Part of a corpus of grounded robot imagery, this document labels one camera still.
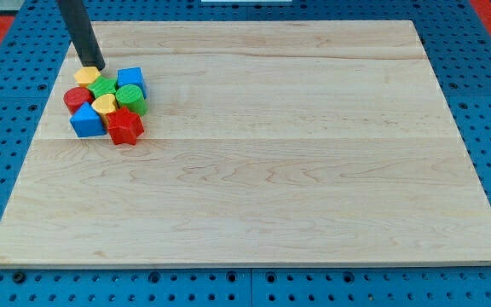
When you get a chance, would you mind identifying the red star block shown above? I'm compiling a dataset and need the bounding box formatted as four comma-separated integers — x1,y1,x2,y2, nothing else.
107,107,144,145

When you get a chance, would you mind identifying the green star block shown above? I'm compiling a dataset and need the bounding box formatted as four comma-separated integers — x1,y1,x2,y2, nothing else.
86,76,117,99

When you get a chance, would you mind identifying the blue cube block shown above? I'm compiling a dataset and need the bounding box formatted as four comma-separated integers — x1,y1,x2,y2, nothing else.
117,67,147,98

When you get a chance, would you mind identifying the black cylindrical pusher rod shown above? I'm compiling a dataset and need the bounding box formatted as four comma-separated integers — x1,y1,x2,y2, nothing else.
56,0,106,70

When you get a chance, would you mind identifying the green cylinder block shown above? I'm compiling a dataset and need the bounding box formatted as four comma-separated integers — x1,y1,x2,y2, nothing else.
116,84,147,116

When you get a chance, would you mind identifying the yellow heart block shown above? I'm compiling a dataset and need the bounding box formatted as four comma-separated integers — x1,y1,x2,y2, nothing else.
91,94,118,126

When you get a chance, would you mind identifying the red cylinder block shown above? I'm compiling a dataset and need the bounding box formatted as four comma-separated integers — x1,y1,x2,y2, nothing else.
63,87,94,114

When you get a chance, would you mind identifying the light wooden board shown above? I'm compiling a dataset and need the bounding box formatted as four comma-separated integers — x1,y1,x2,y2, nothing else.
0,20,491,269

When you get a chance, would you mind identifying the yellow hexagon block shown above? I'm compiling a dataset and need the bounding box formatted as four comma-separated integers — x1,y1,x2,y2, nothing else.
73,67,101,87

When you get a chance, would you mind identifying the blue triangle block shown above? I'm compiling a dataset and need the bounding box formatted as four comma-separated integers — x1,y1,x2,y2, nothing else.
69,102,106,137

